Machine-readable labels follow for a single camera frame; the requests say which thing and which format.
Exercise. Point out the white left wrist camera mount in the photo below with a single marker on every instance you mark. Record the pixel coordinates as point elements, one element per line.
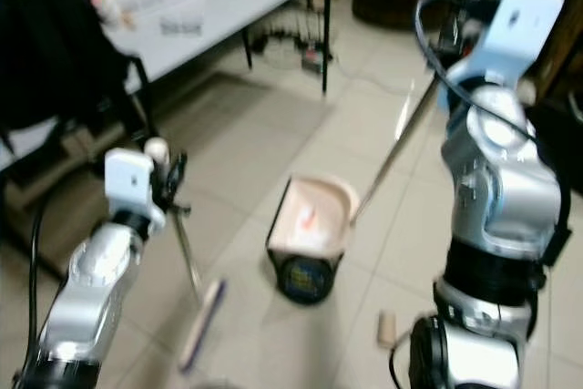
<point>127,179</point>

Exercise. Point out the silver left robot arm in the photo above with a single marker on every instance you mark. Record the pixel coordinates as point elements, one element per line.
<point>96,280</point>

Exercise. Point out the brown cardboard tube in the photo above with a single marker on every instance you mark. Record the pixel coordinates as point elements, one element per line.
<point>387,329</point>

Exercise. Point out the broom with pink brush head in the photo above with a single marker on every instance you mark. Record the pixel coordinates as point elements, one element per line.
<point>203,321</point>

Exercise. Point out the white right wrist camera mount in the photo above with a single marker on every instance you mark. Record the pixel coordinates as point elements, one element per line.
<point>515,29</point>

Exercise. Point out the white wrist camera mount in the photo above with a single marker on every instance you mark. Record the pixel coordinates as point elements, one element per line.
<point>127,179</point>
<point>515,29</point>

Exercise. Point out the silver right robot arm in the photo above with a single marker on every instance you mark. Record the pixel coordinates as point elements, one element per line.
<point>496,189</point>

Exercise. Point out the black backpack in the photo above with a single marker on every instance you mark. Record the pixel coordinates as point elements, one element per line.
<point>59,52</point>

